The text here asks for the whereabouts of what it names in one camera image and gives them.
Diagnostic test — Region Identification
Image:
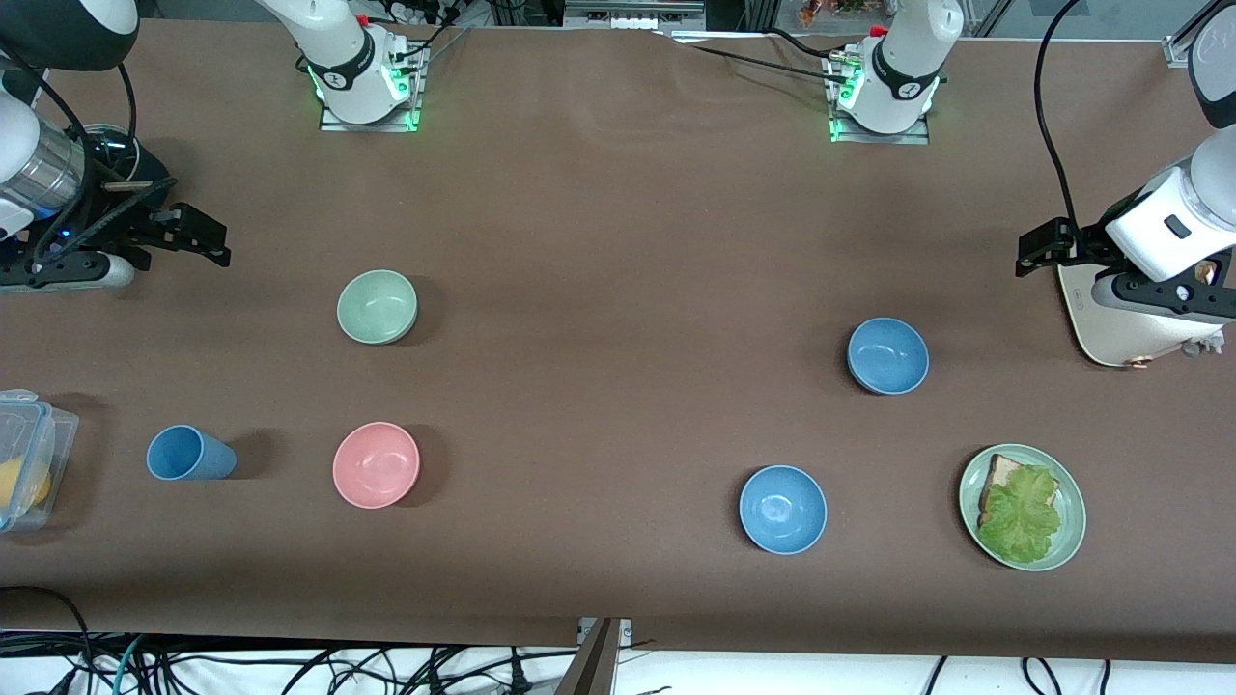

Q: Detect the blue ribbed cup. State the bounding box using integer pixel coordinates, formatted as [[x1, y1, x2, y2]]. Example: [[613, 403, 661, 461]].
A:
[[146, 425, 238, 482]]

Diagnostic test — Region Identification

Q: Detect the pink bowl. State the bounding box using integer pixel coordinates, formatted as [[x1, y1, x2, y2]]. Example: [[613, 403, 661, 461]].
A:
[[332, 422, 422, 510]]

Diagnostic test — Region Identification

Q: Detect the white power strip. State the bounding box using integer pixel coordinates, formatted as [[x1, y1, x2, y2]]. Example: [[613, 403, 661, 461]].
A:
[[384, 0, 457, 28]]

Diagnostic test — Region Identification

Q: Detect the beige appliance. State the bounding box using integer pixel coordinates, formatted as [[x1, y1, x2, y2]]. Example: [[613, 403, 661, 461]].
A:
[[1057, 261, 1229, 369]]

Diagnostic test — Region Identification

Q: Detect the green lettuce leaf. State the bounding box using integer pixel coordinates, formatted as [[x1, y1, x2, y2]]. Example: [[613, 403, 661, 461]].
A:
[[977, 465, 1061, 566]]

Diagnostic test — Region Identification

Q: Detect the metal camera mount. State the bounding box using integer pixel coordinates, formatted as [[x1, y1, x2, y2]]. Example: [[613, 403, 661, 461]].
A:
[[554, 617, 634, 695]]

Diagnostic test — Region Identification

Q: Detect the clear blue-lidded plastic container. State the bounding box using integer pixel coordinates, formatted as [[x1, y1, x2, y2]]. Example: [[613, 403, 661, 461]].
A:
[[0, 389, 80, 534]]

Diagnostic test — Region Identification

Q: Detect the green plate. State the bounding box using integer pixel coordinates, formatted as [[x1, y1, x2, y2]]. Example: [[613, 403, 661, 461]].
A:
[[958, 443, 1087, 572]]

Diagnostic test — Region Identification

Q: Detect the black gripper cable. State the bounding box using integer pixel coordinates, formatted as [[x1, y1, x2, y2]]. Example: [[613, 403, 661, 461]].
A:
[[0, 58, 180, 264], [1034, 0, 1088, 229]]

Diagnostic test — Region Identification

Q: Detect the bread slice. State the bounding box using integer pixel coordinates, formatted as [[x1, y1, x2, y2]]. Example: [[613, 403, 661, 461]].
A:
[[977, 454, 1061, 527]]

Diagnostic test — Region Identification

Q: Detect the blue bowl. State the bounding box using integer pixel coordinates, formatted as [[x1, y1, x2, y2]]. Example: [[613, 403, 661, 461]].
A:
[[739, 464, 829, 556], [847, 317, 931, 397]]

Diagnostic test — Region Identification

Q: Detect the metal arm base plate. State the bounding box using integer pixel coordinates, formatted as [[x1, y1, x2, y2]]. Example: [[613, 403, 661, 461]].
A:
[[829, 53, 932, 146], [319, 58, 424, 134]]

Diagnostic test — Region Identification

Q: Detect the teal cable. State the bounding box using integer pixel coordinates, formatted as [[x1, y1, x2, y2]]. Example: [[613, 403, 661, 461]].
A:
[[112, 635, 148, 695]]

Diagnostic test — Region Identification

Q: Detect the green bowl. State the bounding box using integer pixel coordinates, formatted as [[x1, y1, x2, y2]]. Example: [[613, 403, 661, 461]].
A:
[[336, 269, 420, 346]]

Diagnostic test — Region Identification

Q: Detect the aluminium profile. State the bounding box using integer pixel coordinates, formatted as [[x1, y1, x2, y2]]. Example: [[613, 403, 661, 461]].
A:
[[1163, 0, 1220, 69]]

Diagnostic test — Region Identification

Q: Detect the yellow fruit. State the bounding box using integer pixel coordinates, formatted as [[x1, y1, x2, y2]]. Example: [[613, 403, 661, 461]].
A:
[[0, 457, 51, 513]]

